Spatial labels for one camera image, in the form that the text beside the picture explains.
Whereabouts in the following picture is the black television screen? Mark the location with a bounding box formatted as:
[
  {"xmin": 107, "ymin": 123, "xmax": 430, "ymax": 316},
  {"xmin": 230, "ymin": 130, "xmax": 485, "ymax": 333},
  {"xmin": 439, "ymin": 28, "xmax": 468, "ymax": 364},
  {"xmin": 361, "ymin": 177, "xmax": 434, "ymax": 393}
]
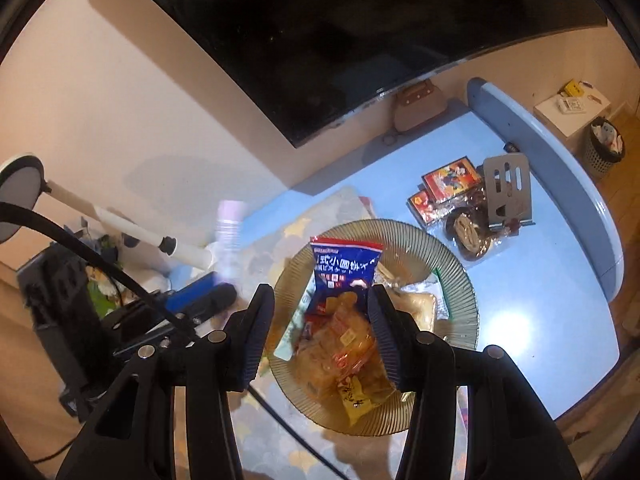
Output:
[{"xmin": 153, "ymin": 0, "xmax": 606, "ymax": 146}]

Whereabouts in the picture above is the black mesh waste bin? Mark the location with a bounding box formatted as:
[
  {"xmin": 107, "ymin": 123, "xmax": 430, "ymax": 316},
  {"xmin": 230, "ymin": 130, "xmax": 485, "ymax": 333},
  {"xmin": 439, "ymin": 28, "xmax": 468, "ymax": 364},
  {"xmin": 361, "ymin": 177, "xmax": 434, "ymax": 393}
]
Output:
[{"xmin": 582, "ymin": 116, "xmax": 625, "ymax": 179}]

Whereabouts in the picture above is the amber ribbed glass plate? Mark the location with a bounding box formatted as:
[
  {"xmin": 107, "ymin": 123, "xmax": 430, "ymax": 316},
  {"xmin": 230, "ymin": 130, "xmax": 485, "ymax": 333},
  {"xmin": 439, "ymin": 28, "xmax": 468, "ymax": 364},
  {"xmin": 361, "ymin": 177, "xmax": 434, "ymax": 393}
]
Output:
[{"xmin": 267, "ymin": 219, "xmax": 478, "ymax": 437}]

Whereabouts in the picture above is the white side cabinet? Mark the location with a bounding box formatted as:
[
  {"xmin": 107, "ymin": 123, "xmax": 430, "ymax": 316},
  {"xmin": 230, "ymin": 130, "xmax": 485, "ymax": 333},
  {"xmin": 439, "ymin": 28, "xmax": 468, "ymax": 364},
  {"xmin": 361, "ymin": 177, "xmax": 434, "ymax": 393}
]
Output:
[{"xmin": 534, "ymin": 80, "xmax": 611, "ymax": 155}]

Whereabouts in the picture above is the black cable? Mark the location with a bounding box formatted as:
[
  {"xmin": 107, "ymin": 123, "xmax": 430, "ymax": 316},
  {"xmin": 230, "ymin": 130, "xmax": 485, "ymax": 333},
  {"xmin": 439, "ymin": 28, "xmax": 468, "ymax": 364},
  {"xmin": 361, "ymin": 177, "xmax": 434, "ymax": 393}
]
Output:
[{"xmin": 0, "ymin": 201, "xmax": 352, "ymax": 480}]

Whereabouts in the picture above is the round cookie pack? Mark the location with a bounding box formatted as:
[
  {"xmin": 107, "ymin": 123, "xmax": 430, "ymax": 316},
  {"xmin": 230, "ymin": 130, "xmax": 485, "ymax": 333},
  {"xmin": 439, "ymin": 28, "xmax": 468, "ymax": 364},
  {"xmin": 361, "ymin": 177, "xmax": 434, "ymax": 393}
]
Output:
[{"xmin": 445, "ymin": 206, "xmax": 497, "ymax": 261}]

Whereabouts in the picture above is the blue chips snack bag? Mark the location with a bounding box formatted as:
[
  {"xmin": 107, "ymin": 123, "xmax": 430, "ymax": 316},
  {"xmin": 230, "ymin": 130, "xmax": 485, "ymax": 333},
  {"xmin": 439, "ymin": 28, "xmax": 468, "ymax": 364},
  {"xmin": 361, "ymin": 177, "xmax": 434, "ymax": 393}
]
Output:
[{"xmin": 306, "ymin": 236, "xmax": 384, "ymax": 316}]

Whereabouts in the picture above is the green white snack packet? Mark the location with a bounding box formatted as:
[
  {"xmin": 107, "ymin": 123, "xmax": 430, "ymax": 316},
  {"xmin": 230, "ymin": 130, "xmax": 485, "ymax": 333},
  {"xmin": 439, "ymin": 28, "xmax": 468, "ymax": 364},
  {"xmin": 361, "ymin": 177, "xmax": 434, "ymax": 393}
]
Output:
[{"xmin": 273, "ymin": 275, "xmax": 316, "ymax": 362}]

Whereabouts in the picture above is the grey metal phone stand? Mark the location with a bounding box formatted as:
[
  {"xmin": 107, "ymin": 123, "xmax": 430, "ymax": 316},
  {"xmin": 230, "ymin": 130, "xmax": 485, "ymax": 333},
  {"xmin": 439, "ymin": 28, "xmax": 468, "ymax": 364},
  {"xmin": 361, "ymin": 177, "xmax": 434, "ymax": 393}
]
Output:
[{"xmin": 483, "ymin": 153, "xmax": 533, "ymax": 231}]

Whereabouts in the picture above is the yellow snack packet on plate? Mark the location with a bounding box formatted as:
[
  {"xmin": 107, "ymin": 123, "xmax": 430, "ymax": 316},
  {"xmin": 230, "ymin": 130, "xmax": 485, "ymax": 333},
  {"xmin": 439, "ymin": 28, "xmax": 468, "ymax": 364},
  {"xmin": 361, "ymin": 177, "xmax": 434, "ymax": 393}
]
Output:
[{"xmin": 337, "ymin": 375, "xmax": 395, "ymax": 427}]

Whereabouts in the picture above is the red picture box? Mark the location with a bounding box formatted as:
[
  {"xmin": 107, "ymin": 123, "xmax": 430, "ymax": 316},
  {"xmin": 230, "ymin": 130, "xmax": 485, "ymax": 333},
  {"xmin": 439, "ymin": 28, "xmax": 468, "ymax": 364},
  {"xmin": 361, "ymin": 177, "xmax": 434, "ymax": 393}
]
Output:
[{"xmin": 422, "ymin": 156, "xmax": 483, "ymax": 204}]

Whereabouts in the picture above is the orange-red snack packet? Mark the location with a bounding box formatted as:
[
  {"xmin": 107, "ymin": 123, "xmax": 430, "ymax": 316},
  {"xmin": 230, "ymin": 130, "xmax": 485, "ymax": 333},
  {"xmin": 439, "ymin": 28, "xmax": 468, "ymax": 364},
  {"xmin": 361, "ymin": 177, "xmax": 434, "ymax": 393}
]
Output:
[{"xmin": 292, "ymin": 304, "xmax": 386, "ymax": 402}]

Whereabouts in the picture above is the brown handbag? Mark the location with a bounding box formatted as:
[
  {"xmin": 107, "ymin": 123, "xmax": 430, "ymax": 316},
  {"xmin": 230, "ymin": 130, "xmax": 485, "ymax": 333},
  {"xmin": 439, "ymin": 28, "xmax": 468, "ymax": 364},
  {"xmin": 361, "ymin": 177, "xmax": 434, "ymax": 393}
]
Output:
[{"xmin": 393, "ymin": 79, "xmax": 448, "ymax": 133}]

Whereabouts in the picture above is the patterned fan-motif table mat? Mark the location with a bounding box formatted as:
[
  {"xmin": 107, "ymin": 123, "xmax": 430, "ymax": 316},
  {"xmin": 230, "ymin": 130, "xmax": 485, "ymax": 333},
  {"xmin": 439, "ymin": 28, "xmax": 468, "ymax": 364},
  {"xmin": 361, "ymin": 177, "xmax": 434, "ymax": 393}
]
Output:
[{"xmin": 231, "ymin": 185, "xmax": 478, "ymax": 479}]

